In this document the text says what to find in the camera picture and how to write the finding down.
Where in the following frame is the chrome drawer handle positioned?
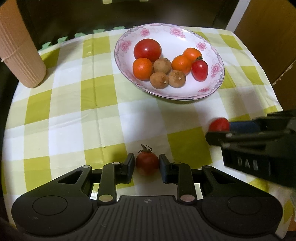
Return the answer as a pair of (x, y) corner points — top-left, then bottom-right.
(102, 0), (149, 4)

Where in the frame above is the large red tomato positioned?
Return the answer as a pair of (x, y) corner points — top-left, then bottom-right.
(133, 39), (162, 62)

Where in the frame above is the brown cardboard box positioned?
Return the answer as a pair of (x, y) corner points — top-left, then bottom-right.
(234, 0), (296, 110)

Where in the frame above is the green foam mat edge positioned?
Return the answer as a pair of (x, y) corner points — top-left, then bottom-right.
(37, 26), (128, 51)

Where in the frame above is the white floral plate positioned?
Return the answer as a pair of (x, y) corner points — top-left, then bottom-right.
(114, 22), (225, 101)

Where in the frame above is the red cherry tomato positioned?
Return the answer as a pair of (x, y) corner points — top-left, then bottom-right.
(191, 56), (208, 82)
(135, 144), (159, 176)
(208, 118), (230, 132)

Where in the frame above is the green checked tablecloth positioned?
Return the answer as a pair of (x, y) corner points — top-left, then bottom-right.
(1, 28), (294, 237)

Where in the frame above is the orange kumquat cluster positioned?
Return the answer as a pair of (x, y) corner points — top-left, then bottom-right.
(132, 58), (153, 81)
(183, 48), (202, 63)

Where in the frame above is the pink ribbed cylinder container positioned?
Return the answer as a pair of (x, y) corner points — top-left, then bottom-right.
(1, 1), (47, 88)

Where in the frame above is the dark wooden cabinet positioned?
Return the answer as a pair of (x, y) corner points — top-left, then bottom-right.
(17, 0), (238, 47)

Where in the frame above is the brown longan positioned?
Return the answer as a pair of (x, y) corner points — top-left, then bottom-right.
(153, 58), (171, 74)
(168, 70), (186, 88)
(149, 71), (169, 89)

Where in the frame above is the red cherry tomato top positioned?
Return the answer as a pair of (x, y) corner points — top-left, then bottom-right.
(208, 118), (230, 132)

